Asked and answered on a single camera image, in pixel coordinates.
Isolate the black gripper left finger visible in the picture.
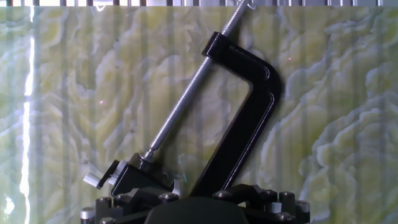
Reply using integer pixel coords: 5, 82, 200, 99
80, 186, 180, 224

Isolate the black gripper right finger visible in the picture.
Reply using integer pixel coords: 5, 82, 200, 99
213, 184, 312, 224

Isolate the black C-clamp with threaded rod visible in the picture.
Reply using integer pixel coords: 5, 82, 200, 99
136, 0, 284, 198

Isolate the green marble pattern mat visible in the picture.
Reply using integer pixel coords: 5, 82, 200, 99
0, 6, 398, 224

